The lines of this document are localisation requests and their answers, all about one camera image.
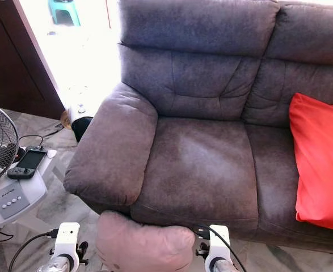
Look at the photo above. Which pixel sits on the pink pillow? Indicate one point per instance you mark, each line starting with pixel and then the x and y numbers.
pixel 143 246

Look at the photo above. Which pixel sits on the grey-brown suede sofa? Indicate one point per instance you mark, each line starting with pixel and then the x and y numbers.
pixel 194 170

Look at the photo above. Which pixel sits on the red pillow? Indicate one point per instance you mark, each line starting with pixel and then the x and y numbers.
pixel 322 164

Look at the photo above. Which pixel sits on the white side table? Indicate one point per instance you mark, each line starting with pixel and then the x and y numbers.
pixel 55 170

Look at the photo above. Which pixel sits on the black handheld game console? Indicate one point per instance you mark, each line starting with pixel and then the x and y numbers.
pixel 29 162

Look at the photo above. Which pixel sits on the small white and black appliance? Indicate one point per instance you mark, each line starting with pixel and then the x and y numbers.
pixel 81 126

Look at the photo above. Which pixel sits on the dark brown wooden door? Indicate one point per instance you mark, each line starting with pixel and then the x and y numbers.
pixel 13 51

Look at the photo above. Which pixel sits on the teal plastic stool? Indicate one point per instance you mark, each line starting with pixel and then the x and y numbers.
pixel 64 12

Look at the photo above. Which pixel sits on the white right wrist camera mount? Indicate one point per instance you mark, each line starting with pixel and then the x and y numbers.
pixel 220 243

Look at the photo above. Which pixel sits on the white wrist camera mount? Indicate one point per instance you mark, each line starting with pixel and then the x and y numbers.
pixel 220 243
pixel 67 238

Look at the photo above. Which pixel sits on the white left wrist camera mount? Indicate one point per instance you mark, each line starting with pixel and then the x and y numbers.
pixel 67 238

